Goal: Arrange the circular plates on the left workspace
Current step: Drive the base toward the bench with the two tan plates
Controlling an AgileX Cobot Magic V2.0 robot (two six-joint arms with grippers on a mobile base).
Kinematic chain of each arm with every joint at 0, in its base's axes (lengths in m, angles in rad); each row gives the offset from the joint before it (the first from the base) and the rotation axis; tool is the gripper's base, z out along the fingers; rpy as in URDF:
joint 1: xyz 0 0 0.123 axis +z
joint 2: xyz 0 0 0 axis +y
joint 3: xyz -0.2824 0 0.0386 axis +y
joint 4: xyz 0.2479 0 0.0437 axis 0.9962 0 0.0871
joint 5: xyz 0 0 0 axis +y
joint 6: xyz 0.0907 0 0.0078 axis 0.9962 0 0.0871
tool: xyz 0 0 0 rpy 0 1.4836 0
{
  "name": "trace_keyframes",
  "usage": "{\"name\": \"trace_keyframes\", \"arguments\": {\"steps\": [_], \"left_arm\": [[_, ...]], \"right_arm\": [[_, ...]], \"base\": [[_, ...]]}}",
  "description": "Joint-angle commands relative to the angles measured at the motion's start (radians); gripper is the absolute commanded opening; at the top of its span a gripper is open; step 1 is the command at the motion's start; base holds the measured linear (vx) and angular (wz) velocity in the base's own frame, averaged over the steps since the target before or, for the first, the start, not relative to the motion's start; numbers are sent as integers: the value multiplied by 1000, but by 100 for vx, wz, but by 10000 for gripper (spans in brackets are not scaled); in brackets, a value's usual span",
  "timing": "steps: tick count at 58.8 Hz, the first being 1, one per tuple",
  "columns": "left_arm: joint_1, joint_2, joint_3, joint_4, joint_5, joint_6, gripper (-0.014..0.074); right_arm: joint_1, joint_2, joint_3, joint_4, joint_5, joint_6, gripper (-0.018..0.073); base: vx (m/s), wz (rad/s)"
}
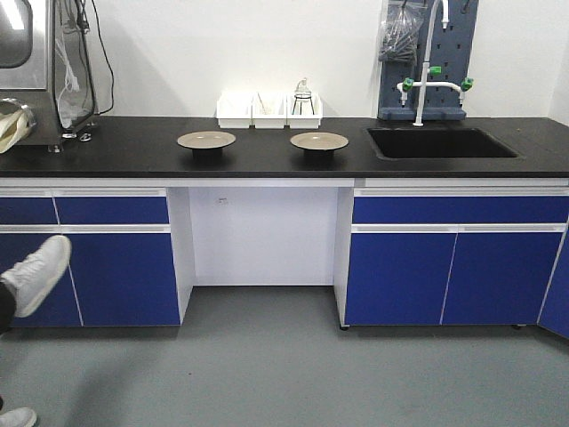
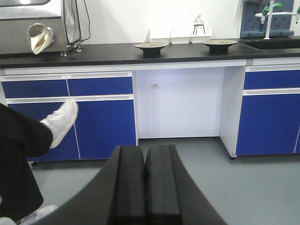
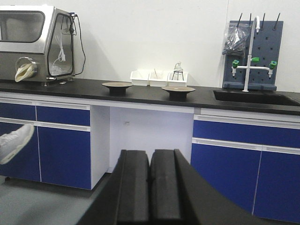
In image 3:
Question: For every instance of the black plate riser left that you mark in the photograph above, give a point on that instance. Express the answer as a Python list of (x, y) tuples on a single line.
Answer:
[(117, 91)]

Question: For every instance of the blue white lab cabinet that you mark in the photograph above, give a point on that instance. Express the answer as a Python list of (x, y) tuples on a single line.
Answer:
[(250, 157)]

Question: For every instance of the white bin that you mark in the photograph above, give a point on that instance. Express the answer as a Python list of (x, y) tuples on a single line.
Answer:
[(158, 78), (171, 82), (140, 77)]

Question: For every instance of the blue-grey drying pegboard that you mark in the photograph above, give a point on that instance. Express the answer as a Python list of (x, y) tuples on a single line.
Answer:
[(266, 46)]

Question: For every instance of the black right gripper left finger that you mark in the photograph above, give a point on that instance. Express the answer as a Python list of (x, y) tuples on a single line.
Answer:
[(124, 200)]

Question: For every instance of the plastic bag of pegs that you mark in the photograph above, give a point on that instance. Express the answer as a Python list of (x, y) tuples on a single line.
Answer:
[(235, 39)]

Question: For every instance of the black plate riser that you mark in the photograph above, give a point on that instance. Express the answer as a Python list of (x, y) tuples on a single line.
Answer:
[(177, 96), (117, 91)]

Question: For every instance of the black lab sink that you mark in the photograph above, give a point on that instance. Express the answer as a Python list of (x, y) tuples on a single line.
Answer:
[(260, 98)]

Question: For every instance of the white bin middle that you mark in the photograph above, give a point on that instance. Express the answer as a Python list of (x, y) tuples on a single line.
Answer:
[(158, 78)]

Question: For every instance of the beige plate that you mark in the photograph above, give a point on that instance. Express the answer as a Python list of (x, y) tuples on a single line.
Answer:
[(179, 89), (117, 84)]

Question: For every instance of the stainless glove box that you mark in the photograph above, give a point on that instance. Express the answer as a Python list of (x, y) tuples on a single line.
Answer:
[(41, 35)]

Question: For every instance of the cream rubber glove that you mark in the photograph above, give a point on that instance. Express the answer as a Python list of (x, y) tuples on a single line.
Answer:
[(24, 71)]

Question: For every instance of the white sneaker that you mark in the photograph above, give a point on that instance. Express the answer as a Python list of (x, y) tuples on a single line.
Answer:
[(13, 142)]

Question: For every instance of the white lab faucet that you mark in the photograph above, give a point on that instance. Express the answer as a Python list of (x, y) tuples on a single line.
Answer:
[(235, 64)]

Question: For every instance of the black plate riser right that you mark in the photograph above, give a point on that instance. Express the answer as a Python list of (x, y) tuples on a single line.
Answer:
[(177, 96)]

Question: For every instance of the glass alcohol lamp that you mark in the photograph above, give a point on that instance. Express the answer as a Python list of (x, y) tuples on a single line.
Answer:
[(178, 69)]

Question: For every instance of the white bin left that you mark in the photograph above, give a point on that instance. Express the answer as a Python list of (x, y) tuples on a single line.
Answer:
[(140, 77)]

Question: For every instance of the black tripod stand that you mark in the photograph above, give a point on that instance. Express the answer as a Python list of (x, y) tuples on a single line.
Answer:
[(178, 75)]

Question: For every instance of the white bin right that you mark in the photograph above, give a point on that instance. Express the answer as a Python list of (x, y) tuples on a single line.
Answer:
[(171, 82)]

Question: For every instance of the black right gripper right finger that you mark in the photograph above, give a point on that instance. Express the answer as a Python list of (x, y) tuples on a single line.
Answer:
[(180, 196)]

